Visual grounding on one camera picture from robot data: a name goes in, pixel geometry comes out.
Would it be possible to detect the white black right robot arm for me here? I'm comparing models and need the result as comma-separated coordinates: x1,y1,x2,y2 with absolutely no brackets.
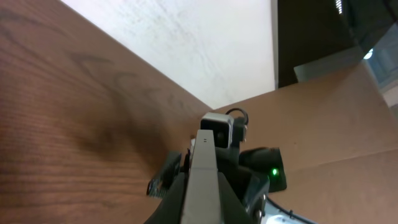
146,147,310,224

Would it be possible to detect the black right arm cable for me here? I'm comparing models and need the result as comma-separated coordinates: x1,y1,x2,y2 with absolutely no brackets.
224,107,249,144

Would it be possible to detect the grey Galaxy smartphone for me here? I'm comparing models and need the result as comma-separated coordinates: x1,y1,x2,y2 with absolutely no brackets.
180,129,223,224

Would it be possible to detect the brown cardboard box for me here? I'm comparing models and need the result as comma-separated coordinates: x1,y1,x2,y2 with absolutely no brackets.
214,62,398,224

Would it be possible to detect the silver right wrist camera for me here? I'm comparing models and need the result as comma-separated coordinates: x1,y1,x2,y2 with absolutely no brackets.
200,112,234,148

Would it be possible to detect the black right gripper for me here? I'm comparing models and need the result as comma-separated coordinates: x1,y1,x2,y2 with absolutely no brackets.
146,147,269,223

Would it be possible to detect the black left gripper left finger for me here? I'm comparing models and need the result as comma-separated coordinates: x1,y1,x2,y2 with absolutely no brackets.
144,173,186,224

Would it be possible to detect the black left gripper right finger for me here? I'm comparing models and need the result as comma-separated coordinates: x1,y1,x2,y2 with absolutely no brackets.
218,172,252,224

